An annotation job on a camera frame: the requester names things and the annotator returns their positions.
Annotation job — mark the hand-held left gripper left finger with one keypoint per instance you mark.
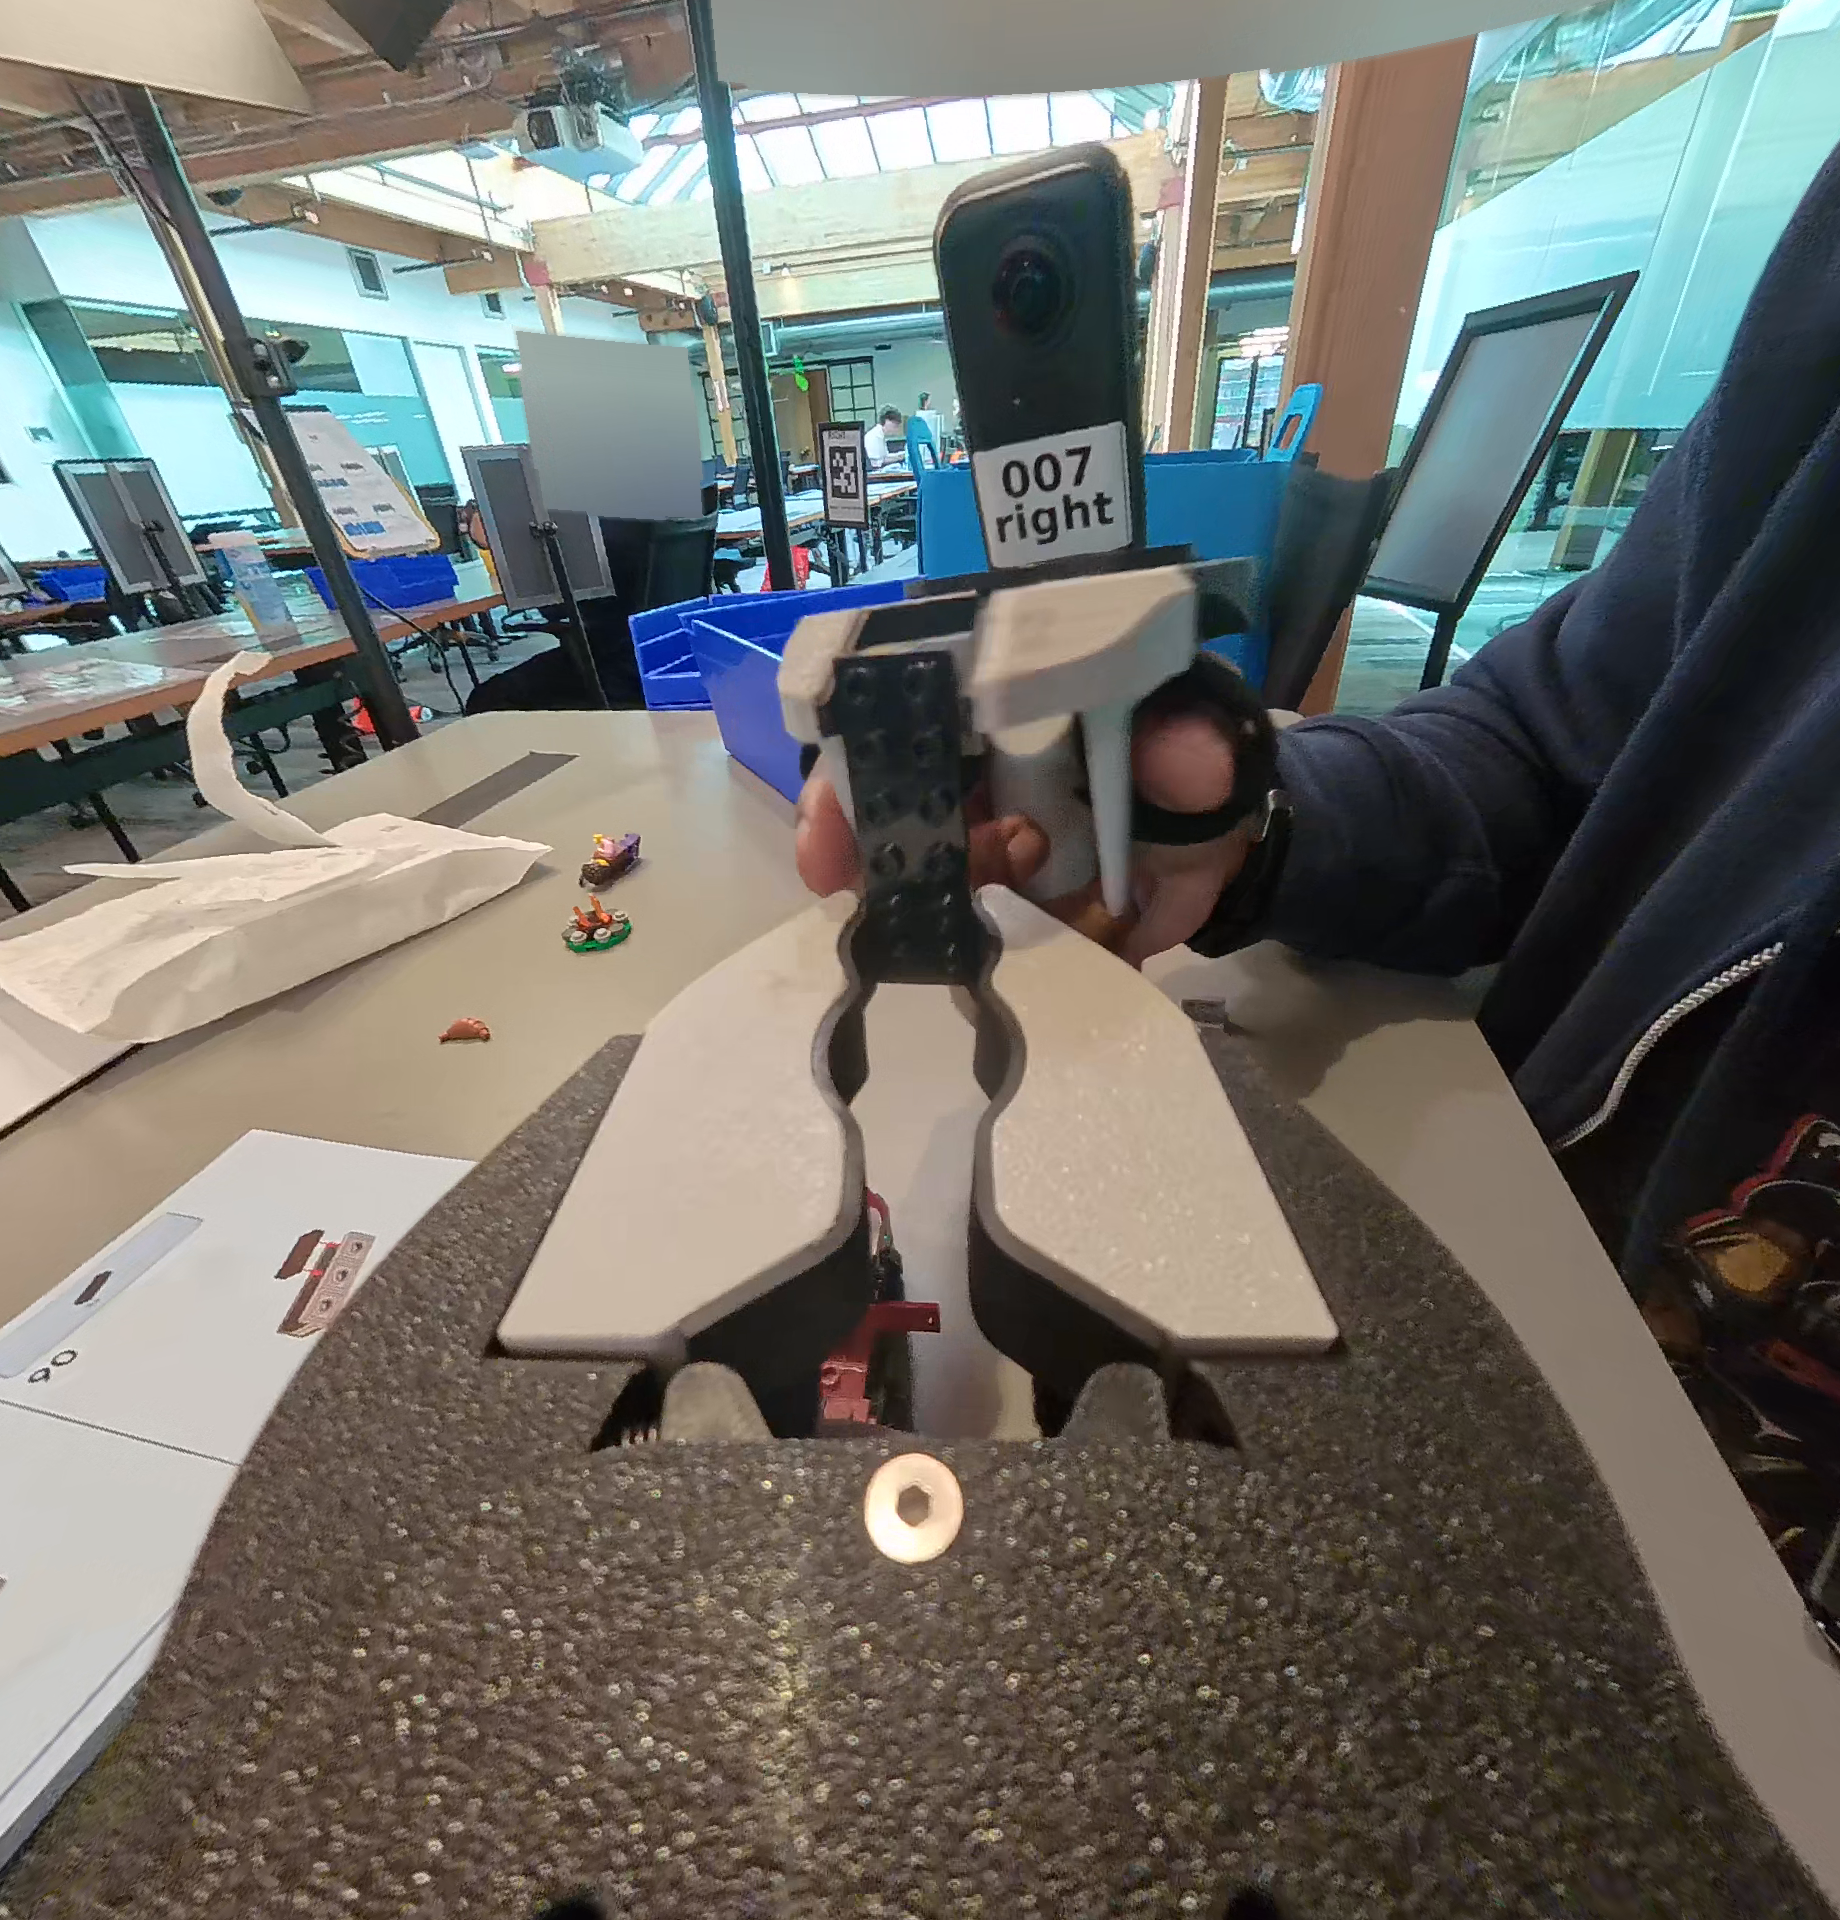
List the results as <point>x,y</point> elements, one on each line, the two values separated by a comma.
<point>711,1155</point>

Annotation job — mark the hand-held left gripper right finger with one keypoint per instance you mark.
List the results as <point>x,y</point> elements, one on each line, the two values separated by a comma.
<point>1143,1172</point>

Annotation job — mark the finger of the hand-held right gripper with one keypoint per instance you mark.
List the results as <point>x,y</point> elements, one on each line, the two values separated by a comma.
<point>807,676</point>
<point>1077,646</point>

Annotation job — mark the black toy brick plate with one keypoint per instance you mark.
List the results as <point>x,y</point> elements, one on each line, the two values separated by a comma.
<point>908,811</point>

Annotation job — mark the person's right forearm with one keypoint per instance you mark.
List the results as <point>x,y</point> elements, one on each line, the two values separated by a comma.
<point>1459,780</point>

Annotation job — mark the person's right hand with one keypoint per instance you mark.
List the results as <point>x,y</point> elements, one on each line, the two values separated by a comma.
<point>1181,766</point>

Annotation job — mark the printed tag sign on stand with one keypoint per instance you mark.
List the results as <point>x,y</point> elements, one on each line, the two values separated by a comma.
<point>841,473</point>

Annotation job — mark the red toy brick model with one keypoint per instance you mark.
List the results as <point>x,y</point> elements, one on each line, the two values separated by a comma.
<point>860,1342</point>

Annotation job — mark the green round toy brick model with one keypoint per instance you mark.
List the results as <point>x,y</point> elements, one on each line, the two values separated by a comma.
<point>596,930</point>

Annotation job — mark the black cloth bag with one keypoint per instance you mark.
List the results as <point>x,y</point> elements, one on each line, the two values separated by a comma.
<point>1325,587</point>

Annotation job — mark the purple toy brick model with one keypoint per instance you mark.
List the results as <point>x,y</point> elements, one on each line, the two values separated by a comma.
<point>614,858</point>

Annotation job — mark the grey monitor on stand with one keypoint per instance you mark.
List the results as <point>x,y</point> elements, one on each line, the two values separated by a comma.
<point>537,527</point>

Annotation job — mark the wooden column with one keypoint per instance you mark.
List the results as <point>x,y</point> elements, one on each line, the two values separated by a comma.
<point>1378,375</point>

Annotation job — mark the black vertical stand pole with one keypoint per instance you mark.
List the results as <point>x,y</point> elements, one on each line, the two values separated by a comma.
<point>740,302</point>

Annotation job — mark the grey tape strip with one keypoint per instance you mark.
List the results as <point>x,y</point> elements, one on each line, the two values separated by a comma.
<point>492,789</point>

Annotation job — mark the small blue storage bin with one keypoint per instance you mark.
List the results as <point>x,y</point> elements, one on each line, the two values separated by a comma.
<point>387,577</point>

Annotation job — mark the black framed floor board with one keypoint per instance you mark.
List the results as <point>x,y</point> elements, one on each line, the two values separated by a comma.
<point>1491,450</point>

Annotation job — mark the white printed board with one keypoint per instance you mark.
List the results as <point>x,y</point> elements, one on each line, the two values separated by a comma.
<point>358,489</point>

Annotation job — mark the white paper bag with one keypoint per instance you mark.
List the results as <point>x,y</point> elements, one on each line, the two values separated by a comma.
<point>245,916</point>

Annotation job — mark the white ceiling projector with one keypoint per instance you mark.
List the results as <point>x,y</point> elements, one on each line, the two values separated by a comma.
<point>574,138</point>

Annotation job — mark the white instruction booklet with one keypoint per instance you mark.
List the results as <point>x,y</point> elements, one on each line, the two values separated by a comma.
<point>153,1351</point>

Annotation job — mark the black tripod stand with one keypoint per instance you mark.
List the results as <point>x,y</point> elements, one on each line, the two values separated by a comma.
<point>245,390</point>

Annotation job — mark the person's torso in navy hoodie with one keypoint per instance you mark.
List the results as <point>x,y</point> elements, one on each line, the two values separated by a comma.
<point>1745,899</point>

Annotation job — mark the wooden background desk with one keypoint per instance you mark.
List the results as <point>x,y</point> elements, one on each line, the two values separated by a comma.
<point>96,676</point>

